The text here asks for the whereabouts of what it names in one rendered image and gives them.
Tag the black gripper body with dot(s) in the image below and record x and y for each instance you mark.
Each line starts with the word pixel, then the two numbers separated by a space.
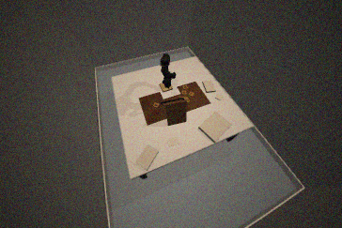
pixel 166 78

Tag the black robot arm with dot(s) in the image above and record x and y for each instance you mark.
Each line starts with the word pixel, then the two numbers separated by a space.
pixel 165 62

